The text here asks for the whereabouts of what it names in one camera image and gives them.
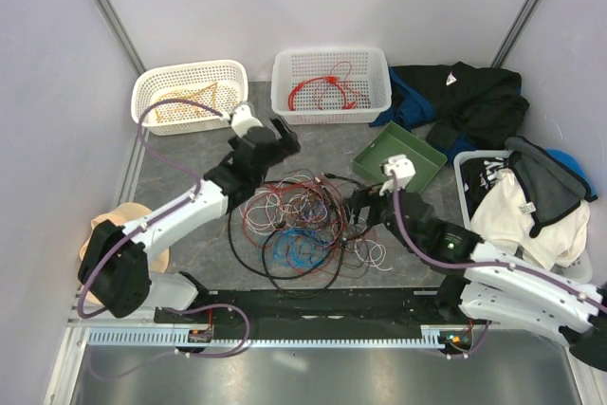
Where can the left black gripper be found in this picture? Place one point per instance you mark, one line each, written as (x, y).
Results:
(284, 146)

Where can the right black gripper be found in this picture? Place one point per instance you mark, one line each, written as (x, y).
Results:
(363, 197)

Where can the white perforated basket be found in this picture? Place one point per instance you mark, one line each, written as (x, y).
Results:
(330, 85)
(219, 84)

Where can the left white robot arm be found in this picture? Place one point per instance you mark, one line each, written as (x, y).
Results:
(115, 267)

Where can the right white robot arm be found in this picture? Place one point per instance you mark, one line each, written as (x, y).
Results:
(484, 283)

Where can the green plastic tray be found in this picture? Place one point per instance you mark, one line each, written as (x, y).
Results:
(394, 140)

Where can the white cloth garment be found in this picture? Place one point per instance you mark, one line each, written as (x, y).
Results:
(500, 220)

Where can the black and blue jacket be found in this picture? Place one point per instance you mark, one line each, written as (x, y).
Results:
(468, 107)

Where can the beige bucket hat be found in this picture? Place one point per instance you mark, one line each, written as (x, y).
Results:
(119, 216)

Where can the grey black-trimmed garment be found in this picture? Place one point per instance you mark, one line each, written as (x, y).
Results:
(553, 189)

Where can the blue cloth item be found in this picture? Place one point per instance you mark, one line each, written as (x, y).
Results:
(572, 164)

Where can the white laundry bin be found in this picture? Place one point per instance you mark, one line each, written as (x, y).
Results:
(528, 205)

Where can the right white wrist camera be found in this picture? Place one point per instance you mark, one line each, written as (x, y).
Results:
(399, 171)

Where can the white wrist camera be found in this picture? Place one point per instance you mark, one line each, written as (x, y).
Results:
(399, 171)
(241, 119)

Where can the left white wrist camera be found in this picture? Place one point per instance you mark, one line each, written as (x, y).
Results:
(241, 119)

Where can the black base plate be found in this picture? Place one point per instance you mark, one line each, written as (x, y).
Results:
(385, 311)

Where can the grey slotted cable duct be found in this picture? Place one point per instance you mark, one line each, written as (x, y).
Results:
(425, 338)

